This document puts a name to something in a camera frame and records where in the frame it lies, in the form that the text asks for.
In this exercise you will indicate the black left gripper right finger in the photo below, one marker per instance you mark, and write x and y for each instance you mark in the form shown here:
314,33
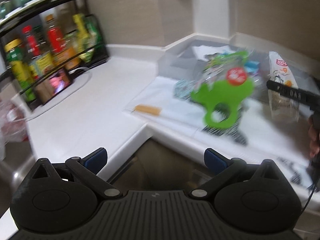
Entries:
249,197

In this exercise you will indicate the green yellow-capped bottle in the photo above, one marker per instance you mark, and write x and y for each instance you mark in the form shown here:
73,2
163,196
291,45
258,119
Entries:
19,68

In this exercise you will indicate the black wire spice rack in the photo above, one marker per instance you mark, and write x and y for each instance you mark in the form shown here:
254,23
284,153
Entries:
16,14

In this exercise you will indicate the white snack bag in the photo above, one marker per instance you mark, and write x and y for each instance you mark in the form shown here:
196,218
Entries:
282,109

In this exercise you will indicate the red-capped sauce bottle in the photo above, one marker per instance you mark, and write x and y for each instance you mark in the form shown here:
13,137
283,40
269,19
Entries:
32,44

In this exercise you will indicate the red-label oil bottle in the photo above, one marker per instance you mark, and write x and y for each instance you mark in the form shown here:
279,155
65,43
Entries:
55,38

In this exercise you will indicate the white patterned table mat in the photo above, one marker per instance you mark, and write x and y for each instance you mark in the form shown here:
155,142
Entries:
254,136

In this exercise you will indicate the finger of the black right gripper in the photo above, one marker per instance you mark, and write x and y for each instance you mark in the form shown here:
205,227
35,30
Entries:
299,95

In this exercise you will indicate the person's right hand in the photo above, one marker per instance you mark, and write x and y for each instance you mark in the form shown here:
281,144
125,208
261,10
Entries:
314,138

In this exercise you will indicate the smartphone showing video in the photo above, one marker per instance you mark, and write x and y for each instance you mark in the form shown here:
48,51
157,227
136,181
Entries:
53,85

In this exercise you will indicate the translucent plastic box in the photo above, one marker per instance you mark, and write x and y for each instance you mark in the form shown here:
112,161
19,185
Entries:
179,61

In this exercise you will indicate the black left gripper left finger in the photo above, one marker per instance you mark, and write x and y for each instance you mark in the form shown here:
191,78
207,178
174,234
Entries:
61,197

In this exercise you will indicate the white paper napkin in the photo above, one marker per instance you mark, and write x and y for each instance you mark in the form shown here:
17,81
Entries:
201,52

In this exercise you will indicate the green plastic package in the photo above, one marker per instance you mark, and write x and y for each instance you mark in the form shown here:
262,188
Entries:
223,86

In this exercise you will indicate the yellow green snack bag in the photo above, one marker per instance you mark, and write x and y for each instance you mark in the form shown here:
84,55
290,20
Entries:
86,37

